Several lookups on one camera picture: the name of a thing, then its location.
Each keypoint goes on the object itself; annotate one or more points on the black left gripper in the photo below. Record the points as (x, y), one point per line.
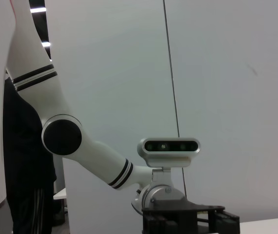
(190, 219)

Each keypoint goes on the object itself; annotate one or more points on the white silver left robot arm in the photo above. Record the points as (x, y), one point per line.
(61, 136)

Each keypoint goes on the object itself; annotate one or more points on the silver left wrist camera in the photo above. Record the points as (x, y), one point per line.
(170, 147)

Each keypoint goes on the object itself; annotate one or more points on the person in black clothes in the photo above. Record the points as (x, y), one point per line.
(24, 146)

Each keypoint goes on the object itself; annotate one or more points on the white background desk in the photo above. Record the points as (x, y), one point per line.
(61, 193)

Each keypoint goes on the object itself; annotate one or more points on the ceiling strip light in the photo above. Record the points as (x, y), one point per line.
(45, 44)
(38, 10)

